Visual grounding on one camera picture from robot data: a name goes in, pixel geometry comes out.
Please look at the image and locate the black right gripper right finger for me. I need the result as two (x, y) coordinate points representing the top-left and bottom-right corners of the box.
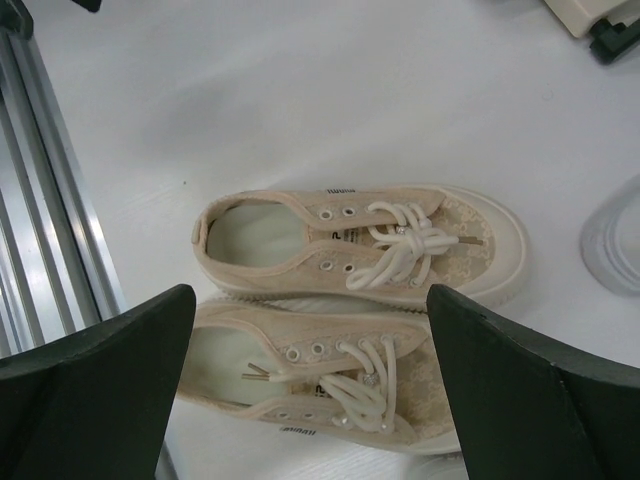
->
(426, 285), (639, 479)

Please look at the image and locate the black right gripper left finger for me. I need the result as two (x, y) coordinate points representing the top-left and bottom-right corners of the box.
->
(1, 284), (196, 479)

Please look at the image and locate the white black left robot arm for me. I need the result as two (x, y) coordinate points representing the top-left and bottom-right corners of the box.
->
(1, 0), (103, 40)

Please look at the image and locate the black beige shoe shelf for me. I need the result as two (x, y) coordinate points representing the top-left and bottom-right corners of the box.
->
(544, 0), (639, 65)

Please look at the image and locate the beige lace sneaker right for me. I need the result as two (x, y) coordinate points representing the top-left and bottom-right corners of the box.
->
(177, 300), (460, 455)

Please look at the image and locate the beige lace sneaker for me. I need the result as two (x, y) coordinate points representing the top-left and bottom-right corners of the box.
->
(191, 184), (530, 311)
(177, 300), (460, 455)

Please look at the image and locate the white leather sneaker left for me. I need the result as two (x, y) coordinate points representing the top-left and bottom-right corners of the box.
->
(580, 175), (639, 297)

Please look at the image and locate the beige lace sneaker left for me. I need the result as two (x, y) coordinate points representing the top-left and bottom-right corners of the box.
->
(191, 184), (530, 311)

